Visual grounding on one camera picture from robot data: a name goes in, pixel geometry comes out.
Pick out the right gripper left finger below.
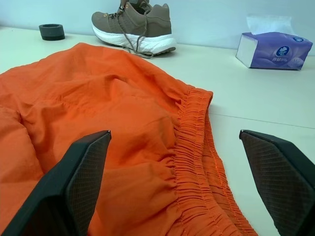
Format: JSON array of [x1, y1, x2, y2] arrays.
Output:
[[0, 130, 112, 236]]

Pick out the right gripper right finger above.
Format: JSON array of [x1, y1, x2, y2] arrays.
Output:
[[239, 129, 315, 236]]

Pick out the orange shorts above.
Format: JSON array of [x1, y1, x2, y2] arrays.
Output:
[[0, 42, 259, 236]]

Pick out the purple tissue pack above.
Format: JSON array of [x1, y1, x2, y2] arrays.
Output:
[[235, 13, 315, 71]]

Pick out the brown sneaker white sole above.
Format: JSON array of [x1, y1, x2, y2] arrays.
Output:
[[91, 0, 177, 59]]

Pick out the black round ring holder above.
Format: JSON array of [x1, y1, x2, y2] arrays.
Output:
[[38, 23, 66, 41]]

